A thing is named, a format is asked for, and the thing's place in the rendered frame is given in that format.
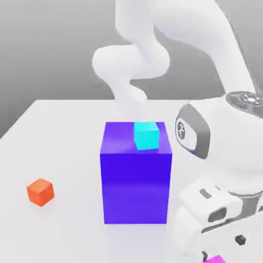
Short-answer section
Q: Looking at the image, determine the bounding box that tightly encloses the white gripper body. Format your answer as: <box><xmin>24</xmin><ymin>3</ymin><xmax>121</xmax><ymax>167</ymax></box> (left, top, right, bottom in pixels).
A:
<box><xmin>174</xmin><ymin>205</ymin><xmax>263</xmax><ymax>263</ymax></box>

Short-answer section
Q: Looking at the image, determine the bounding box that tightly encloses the small magenta cube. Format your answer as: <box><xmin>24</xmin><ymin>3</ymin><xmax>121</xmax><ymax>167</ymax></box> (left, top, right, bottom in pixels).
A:
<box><xmin>202</xmin><ymin>254</ymin><xmax>229</xmax><ymax>263</ymax></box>

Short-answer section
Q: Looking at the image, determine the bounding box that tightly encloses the small cyan cube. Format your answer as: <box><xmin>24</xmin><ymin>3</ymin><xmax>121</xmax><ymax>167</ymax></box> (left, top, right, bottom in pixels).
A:
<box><xmin>133</xmin><ymin>121</ymin><xmax>160</xmax><ymax>151</ymax></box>

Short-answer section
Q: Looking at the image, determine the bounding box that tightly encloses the small orange cube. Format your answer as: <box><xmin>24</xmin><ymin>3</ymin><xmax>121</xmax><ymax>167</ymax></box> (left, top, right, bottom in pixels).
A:
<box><xmin>26</xmin><ymin>178</ymin><xmax>55</xmax><ymax>208</ymax></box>

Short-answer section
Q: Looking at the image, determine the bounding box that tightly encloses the large purple box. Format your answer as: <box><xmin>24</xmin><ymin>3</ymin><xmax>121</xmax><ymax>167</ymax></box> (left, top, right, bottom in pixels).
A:
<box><xmin>99</xmin><ymin>121</ymin><xmax>173</xmax><ymax>225</ymax></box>

